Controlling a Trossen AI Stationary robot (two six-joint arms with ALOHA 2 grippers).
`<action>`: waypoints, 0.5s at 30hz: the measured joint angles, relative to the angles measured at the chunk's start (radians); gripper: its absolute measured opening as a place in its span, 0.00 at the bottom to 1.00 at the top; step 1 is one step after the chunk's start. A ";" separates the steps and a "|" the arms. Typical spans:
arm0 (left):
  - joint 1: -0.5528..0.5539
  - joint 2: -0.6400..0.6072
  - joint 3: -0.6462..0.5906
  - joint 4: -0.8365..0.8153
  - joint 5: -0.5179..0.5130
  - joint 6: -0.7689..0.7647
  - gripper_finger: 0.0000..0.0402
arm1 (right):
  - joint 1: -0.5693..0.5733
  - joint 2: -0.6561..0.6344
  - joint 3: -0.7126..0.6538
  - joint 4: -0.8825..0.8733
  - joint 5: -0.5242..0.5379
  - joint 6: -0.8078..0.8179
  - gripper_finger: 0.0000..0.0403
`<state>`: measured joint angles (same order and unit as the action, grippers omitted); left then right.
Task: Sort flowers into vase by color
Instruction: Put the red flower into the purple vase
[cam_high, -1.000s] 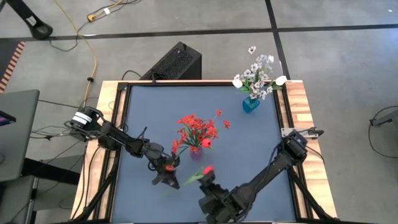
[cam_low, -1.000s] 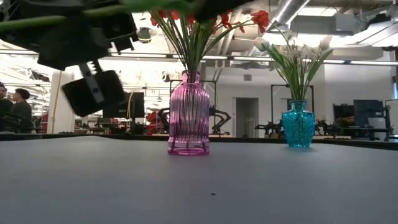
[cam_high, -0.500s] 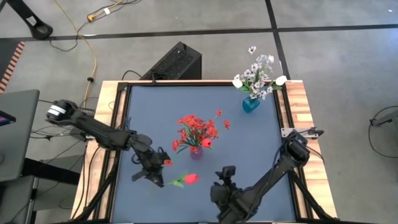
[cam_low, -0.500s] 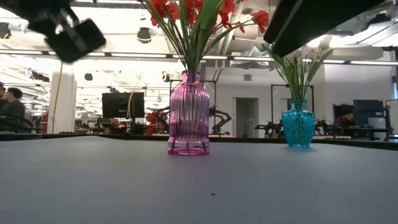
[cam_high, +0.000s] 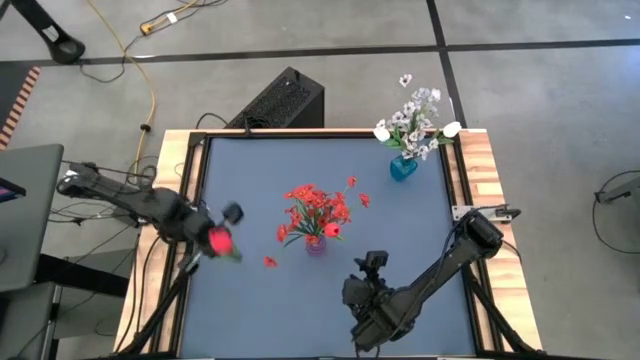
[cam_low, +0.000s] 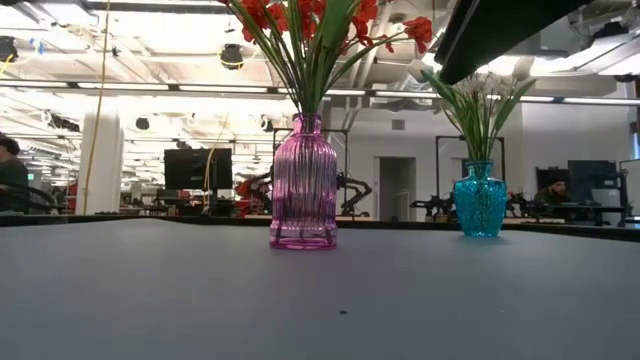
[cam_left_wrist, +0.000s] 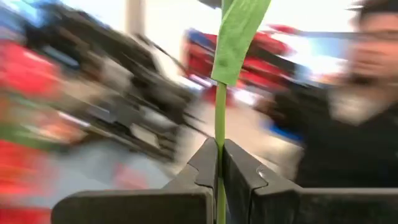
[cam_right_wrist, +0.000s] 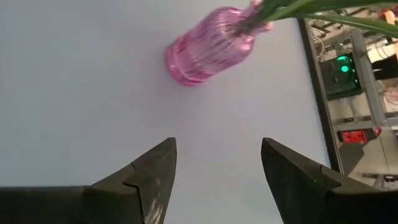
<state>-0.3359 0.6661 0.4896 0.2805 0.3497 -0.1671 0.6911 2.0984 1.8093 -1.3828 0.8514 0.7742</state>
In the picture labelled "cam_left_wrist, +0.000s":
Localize red artificial tulip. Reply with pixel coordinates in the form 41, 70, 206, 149
210, 0, 272, 224

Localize red machine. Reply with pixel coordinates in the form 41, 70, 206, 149
182, 24, 298, 107

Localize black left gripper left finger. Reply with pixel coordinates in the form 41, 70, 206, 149
50, 136, 219, 224

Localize person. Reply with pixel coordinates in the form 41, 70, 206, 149
254, 0, 398, 189

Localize red artificial flower bunch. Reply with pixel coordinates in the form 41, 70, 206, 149
0, 39, 65, 101
0, 138, 55, 224

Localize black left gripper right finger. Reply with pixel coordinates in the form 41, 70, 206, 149
221, 138, 398, 224

